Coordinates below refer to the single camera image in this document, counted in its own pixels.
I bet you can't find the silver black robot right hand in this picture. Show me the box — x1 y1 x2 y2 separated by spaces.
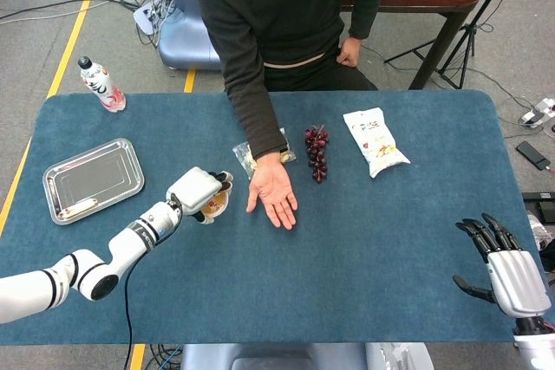
452 212 552 319

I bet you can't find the person right hand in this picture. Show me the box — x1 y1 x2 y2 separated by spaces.
245 152 299 231

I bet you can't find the person left hand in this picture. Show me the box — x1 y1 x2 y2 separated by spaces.
336 36 363 68

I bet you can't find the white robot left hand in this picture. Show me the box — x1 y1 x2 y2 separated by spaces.
166 166 235 226

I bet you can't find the orange jelly cup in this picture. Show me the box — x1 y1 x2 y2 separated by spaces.
199 187 231 220

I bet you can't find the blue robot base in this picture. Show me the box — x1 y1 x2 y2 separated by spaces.
158 0 223 71

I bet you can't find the person right forearm dark sleeve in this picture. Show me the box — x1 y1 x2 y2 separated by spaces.
225 62 291 161

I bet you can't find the person left forearm dark sleeve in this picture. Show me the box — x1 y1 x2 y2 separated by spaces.
346 0 394 41

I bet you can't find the small clear snack packet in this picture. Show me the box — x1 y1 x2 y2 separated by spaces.
232 127 298 180

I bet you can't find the bunch of red grapes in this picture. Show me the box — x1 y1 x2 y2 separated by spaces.
304 124 330 185

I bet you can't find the person torso dark sweater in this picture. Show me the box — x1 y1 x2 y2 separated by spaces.
193 0 395 93

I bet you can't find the white snack bag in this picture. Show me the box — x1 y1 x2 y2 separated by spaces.
342 107 412 179

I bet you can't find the blue table cloth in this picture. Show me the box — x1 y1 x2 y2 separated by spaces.
0 90 528 347

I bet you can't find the stainless steel tray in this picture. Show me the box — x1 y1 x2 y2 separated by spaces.
42 138 147 226

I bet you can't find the black tripod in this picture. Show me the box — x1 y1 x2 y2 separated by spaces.
383 0 526 90

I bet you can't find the black smartphone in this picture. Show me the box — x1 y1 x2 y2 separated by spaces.
515 140 552 171

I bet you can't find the white pink drink bottle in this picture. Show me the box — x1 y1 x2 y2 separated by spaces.
76 55 127 114

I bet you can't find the grey blue robot torso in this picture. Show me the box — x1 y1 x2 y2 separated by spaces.
180 341 434 370

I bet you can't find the white power strip with plugs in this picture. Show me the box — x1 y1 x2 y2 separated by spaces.
519 98 555 128

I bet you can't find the white floor power strip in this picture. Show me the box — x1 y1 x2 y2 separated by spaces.
133 0 174 37

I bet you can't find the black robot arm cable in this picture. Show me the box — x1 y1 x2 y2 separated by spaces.
123 196 183 370

